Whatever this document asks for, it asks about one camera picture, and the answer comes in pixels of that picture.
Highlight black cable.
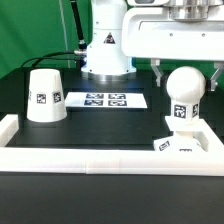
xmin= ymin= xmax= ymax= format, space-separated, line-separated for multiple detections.
xmin=21 ymin=0 xmax=88 ymax=69

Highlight white marker sheet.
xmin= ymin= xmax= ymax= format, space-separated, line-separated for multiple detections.
xmin=65 ymin=92 xmax=147 ymax=109

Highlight white U-shaped fence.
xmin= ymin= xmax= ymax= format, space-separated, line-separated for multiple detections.
xmin=0 ymin=114 xmax=224 ymax=176

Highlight white lamp base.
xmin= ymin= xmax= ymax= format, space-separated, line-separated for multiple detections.
xmin=152 ymin=116 xmax=209 ymax=153

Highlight white lamp bulb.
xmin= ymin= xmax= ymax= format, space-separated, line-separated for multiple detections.
xmin=166 ymin=66 xmax=205 ymax=124

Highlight grey thin cable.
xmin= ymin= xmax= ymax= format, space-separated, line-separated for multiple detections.
xmin=58 ymin=0 xmax=71 ymax=69

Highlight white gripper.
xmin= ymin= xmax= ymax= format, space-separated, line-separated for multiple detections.
xmin=122 ymin=0 xmax=224 ymax=92

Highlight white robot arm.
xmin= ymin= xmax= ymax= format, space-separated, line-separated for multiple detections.
xmin=82 ymin=0 xmax=224 ymax=90

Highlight white lamp shade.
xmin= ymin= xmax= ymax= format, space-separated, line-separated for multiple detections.
xmin=27 ymin=69 xmax=67 ymax=123

